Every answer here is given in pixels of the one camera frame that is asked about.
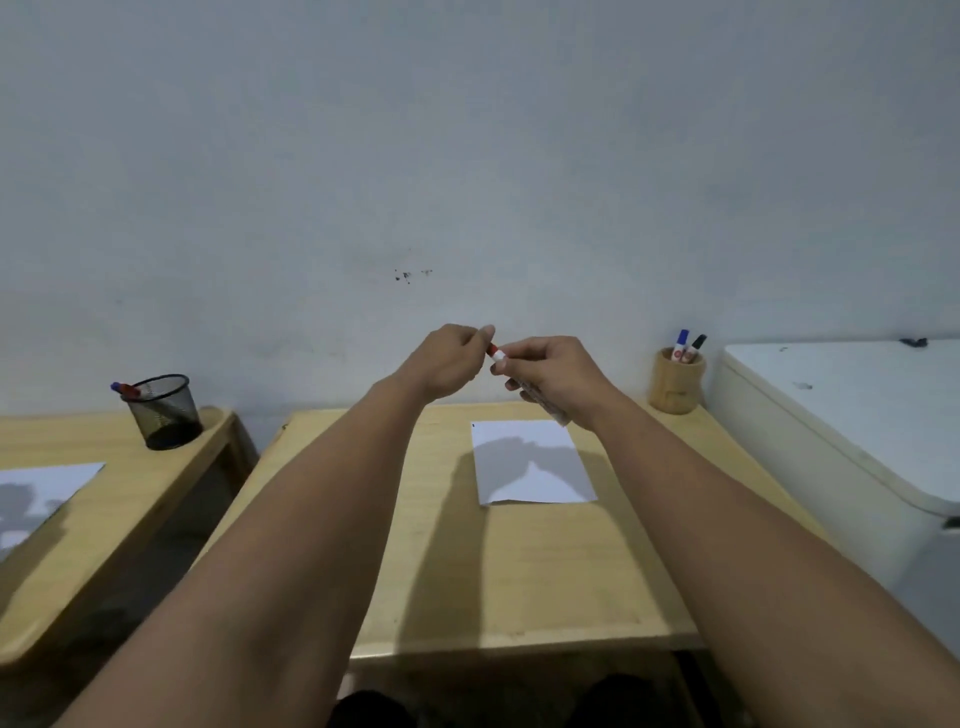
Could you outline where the person's right hand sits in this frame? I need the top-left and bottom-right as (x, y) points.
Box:
(491, 336), (627, 432)

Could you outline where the person's left hand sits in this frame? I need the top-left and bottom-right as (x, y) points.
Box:
(386, 324), (497, 407)

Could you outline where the white marker with red cap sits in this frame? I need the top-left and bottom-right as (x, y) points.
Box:
(486, 342), (573, 429)

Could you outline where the person's left forearm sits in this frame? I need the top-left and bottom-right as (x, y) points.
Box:
(52, 372), (434, 728)

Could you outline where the person's right forearm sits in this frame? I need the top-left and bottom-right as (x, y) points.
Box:
(568, 391), (960, 728)

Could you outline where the white paper sheet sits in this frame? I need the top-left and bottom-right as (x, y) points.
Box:
(470, 419), (600, 507)
(0, 462), (107, 562)

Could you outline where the round wooden pen cup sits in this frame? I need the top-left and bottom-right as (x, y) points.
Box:
(648, 346), (708, 416)

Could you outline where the black mesh pen holder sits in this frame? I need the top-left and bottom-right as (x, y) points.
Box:
(120, 374), (204, 452)

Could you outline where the white chest appliance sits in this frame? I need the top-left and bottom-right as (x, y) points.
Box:
(706, 338), (960, 601)

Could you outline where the person's left leg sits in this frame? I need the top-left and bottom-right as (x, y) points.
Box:
(327, 688), (418, 728)

